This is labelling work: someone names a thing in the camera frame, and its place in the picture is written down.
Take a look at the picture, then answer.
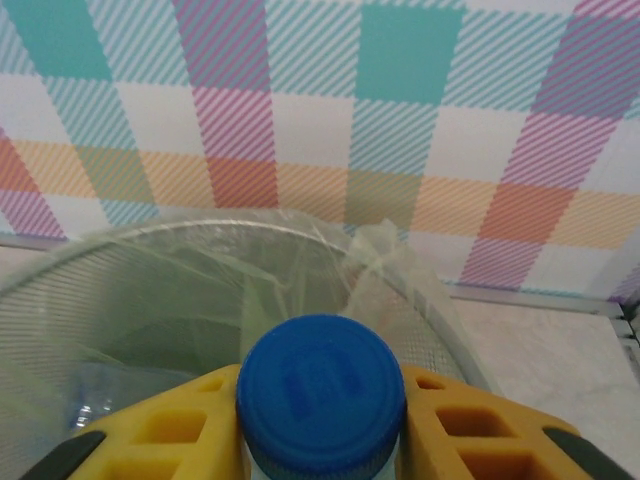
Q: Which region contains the green plastic bin liner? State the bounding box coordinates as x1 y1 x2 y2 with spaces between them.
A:
0 212 494 431

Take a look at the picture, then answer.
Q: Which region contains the clear bottle blue white label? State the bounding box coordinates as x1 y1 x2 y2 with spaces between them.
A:
235 313 407 480

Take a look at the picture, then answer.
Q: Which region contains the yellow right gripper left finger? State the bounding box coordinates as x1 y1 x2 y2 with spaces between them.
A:
19 363 250 480

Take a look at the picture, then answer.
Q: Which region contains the green translucent trash bin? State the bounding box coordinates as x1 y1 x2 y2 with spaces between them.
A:
0 217 496 480

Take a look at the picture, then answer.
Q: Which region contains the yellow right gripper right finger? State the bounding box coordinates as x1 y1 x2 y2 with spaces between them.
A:
397 363 636 480

